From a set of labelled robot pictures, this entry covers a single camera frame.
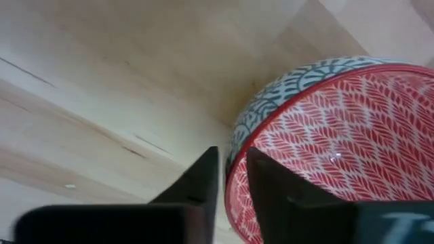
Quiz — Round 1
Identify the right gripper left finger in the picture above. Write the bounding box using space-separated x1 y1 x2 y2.
13 145 220 244

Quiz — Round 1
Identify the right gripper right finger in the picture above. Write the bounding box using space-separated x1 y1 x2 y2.
245 146 434 244

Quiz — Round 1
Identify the bowl red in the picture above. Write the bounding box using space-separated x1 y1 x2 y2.
224 56 434 244

